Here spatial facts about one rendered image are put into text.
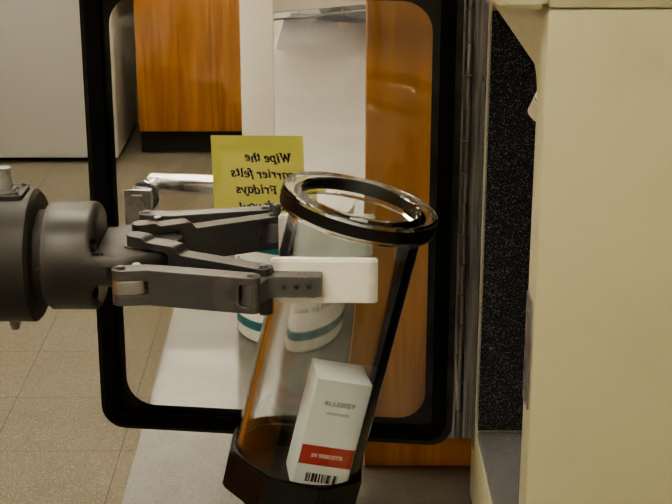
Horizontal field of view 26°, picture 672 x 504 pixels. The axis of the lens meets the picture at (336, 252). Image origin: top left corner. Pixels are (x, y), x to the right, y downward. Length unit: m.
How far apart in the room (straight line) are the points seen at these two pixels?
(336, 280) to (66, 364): 3.07
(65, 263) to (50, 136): 4.99
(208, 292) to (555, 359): 0.22
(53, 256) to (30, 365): 3.03
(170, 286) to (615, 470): 0.30
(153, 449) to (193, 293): 0.44
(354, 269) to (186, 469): 0.42
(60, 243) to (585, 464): 0.37
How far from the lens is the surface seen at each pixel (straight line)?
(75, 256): 0.98
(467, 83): 1.15
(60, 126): 5.95
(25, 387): 3.88
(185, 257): 0.97
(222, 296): 0.93
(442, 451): 1.32
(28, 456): 3.51
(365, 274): 0.95
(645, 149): 0.85
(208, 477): 1.31
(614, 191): 0.86
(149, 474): 1.32
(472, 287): 1.20
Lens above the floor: 1.54
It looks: 19 degrees down
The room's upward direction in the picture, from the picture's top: straight up
